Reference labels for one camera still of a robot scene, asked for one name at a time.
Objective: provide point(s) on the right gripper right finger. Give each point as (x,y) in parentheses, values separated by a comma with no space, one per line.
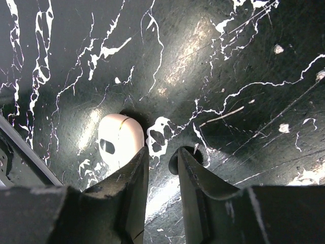
(215,211)

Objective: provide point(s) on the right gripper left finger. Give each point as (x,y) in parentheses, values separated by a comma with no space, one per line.
(111,211)

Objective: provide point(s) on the small black clip object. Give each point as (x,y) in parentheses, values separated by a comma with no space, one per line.
(173,162)

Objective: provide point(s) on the cream earbud charging case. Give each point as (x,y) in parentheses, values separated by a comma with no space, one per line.
(120,138)

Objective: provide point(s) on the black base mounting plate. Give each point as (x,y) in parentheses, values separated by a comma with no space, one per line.
(20,165)

